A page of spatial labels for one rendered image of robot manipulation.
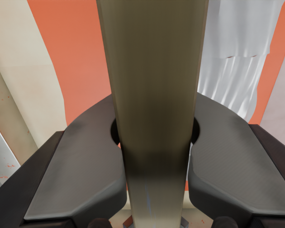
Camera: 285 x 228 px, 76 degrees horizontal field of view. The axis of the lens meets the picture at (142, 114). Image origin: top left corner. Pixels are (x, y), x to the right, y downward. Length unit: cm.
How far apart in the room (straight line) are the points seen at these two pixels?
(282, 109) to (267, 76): 5
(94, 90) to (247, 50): 15
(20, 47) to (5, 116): 7
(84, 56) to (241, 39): 14
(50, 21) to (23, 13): 2
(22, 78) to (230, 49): 20
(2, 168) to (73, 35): 17
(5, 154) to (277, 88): 29
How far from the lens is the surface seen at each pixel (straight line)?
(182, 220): 24
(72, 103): 21
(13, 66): 22
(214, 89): 19
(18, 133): 24
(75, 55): 19
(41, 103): 23
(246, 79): 20
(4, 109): 23
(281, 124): 26
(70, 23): 18
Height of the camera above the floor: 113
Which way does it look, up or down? 57 degrees down
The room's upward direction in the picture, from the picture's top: 179 degrees counter-clockwise
